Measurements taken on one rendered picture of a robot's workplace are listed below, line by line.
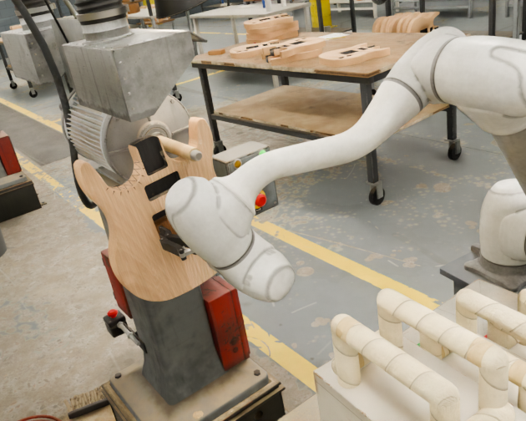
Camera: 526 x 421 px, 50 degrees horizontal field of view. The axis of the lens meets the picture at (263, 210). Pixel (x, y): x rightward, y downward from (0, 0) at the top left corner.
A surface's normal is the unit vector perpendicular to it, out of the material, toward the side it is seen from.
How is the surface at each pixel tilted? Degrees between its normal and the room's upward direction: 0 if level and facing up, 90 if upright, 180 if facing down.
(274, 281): 86
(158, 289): 88
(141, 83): 90
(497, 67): 61
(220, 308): 90
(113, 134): 78
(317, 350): 0
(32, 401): 0
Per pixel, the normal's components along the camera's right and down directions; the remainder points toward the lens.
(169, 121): 0.66, 0.15
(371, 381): -0.16, -0.89
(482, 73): -0.79, 0.06
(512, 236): -0.81, 0.32
